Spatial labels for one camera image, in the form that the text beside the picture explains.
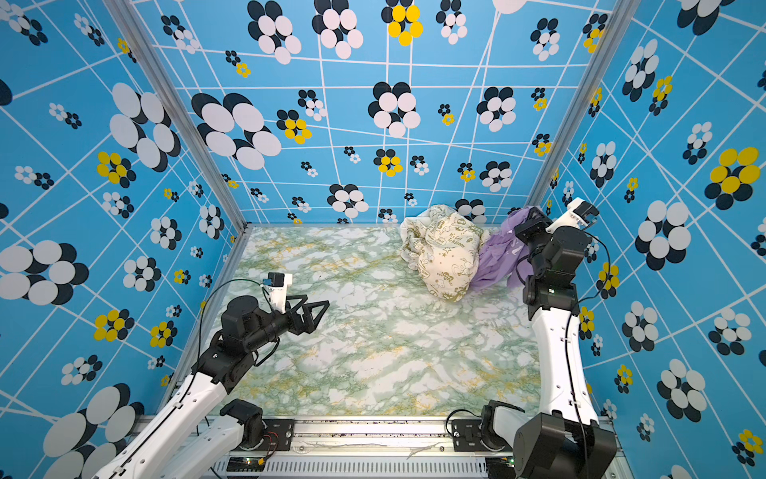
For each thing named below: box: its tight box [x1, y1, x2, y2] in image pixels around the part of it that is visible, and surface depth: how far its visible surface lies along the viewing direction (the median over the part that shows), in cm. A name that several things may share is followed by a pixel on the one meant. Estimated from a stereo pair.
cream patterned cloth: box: [398, 204, 490, 303], surface depth 95 cm
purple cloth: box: [471, 206, 534, 288], surface depth 82 cm
